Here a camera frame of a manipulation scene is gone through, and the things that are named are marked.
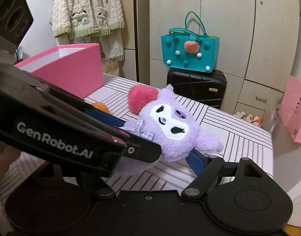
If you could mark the teal felt handbag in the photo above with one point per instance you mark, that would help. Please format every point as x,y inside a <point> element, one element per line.
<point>180,54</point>

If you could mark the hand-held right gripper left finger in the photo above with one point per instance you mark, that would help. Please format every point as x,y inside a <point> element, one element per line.
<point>106,192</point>

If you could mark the clear plastic bag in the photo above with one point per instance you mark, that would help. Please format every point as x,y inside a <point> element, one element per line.
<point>272,119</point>

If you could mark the cream fleece jacket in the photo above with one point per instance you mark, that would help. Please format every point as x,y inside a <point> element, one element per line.
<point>86,5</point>

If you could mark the pink cardboard box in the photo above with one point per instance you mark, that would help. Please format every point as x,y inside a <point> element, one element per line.
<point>74,76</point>

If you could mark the white plastic bag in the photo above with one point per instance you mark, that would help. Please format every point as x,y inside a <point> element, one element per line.
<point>18,54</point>

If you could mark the pink paper bag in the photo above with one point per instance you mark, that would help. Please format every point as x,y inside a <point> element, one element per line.
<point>295,118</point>

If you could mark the orange plush ball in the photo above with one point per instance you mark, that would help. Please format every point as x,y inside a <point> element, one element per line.
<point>101,108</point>

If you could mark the white orange flower decoration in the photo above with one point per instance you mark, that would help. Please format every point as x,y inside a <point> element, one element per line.
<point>249,119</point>

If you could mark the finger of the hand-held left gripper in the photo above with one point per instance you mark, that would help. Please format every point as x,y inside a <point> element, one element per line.
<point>143,151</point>
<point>108,120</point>

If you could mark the red fluffy pom-pom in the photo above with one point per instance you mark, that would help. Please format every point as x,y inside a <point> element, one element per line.
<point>140,98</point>

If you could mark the beige wardrobe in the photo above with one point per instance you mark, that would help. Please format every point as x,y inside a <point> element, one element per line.
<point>239,29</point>

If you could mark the black suitcase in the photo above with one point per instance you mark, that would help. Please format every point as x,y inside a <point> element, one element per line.
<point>197,88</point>

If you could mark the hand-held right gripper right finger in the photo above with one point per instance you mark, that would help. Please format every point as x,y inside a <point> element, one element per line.
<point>197,162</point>

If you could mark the striped bed sheet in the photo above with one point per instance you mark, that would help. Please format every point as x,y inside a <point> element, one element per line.
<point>239,137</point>

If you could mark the purple plush toy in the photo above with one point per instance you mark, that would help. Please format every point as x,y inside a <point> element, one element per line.
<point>175,137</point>

